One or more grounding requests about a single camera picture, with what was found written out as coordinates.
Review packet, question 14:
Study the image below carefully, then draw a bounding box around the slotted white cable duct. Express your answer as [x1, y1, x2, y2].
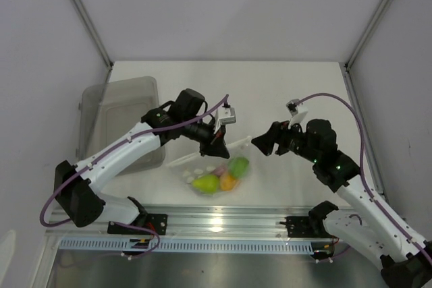
[59, 237, 313, 255]

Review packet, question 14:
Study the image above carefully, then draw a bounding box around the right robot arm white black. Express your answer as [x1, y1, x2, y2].
[252, 119, 431, 287]

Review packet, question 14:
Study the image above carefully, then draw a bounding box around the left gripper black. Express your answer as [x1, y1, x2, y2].
[182, 116, 230, 159]

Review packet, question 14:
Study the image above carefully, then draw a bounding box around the aluminium mounting rail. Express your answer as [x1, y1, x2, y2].
[45, 204, 406, 242]

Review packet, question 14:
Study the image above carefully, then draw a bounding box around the green toy fruit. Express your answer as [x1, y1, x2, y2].
[227, 156, 250, 179]

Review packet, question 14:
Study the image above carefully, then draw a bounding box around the right aluminium frame post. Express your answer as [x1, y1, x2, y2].
[344, 0, 394, 71]

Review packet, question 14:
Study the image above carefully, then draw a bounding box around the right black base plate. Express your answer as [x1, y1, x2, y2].
[279, 216, 331, 239]

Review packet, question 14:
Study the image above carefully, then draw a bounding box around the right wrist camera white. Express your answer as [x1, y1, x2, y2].
[286, 99, 308, 128]

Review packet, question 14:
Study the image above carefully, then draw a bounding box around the clear zip top bag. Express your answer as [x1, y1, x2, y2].
[167, 136, 252, 197]

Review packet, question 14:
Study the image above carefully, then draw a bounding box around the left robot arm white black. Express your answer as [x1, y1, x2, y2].
[50, 88, 236, 234]

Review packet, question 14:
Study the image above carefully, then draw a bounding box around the left aluminium frame post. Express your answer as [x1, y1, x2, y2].
[70, 0, 113, 69]

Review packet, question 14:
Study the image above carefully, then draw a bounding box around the orange toy lemon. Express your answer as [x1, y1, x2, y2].
[219, 173, 238, 191]

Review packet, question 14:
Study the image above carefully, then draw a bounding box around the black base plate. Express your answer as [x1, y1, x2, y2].
[279, 216, 331, 239]
[107, 214, 168, 235]

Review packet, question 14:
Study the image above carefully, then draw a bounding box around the purple toy eggplant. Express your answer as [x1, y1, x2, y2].
[212, 165, 229, 177]

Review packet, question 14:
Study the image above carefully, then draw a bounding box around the yellow-green toy pear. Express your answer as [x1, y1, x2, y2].
[192, 174, 219, 194]

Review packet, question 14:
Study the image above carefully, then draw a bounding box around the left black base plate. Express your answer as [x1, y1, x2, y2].
[107, 214, 168, 235]

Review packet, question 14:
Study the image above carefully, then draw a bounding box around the clear plastic container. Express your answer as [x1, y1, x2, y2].
[76, 76, 159, 161]

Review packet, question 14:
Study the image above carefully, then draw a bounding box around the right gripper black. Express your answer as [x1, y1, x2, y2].
[250, 117, 319, 164]

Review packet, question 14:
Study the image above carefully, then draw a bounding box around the aluminium frame post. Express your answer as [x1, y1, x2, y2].
[344, 0, 394, 71]
[70, 0, 113, 69]

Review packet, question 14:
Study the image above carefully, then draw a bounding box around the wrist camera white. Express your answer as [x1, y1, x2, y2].
[216, 107, 236, 125]
[286, 99, 308, 128]

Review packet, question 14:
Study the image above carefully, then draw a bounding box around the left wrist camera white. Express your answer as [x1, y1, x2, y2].
[216, 107, 236, 125]

